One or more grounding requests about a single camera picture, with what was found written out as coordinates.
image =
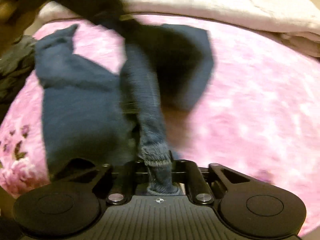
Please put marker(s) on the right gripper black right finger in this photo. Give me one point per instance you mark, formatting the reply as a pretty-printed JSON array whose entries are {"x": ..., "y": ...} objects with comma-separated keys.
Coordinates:
[{"x": 187, "y": 173}]

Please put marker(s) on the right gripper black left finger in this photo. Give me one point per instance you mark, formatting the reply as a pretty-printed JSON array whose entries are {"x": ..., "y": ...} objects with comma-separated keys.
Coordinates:
[{"x": 128, "y": 181}]

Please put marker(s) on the blue denim jeans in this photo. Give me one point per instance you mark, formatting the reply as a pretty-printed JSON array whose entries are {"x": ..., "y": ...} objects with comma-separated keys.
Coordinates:
[{"x": 91, "y": 116}]

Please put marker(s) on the pink floral bed sheet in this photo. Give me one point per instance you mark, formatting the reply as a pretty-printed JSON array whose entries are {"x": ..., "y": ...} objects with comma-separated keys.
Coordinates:
[{"x": 259, "y": 114}]

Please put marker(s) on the black jacket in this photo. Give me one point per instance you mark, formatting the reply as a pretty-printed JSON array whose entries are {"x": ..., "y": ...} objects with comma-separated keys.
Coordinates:
[{"x": 21, "y": 55}]

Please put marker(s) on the white rolled duvet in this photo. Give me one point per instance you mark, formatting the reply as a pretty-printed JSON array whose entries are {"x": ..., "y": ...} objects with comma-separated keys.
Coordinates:
[{"x": 295, "y": 21}]

